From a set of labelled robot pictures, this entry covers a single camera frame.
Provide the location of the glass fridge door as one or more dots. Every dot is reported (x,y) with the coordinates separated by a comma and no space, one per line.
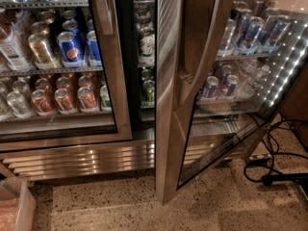
(51,17)
(189,33)

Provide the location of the stainless fridge bottom grille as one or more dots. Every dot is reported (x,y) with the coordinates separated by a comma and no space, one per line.
(36,156)

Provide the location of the blue Pepsi can lower middle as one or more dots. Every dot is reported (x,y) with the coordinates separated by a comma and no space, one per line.
(210,87)

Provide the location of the blue pepsi can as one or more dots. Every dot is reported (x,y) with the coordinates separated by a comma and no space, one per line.
(73,50)
(210,87)
(228,87)

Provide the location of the white green can far left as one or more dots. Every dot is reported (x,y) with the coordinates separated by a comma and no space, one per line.
(147,45)

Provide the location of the red soda can right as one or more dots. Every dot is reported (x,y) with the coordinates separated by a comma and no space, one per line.
(87,100)

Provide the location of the red soda can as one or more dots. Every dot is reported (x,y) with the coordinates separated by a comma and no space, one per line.
(64,99)
(43,103)
(87,100)

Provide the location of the blue Pepsi can lower right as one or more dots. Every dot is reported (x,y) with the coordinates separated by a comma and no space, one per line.
(228,87)

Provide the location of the blue Pepsi can edge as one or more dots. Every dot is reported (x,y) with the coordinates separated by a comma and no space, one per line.
(93,48)

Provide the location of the red soda can middle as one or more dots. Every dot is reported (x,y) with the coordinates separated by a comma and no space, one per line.
(64,99)

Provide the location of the silver blue energy can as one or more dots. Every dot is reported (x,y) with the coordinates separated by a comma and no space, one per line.
(226,48)

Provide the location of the blue Pepsi can front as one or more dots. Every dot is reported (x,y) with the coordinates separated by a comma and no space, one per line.
(73,50)

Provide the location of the clear water bottle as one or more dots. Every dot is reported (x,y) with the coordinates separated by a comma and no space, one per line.
(253,82)

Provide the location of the red soda can left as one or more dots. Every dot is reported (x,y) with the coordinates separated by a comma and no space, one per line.
(43,103)

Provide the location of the gold soda can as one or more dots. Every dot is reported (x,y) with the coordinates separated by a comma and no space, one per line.
(44,55)

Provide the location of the silver can lower left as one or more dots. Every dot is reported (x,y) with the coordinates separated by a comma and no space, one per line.
(19,104)

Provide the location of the clear labelled bottle left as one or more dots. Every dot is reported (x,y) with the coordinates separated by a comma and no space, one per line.
(16,53)

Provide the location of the clear plastic storage bin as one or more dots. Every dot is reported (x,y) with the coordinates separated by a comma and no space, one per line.
(17,205)

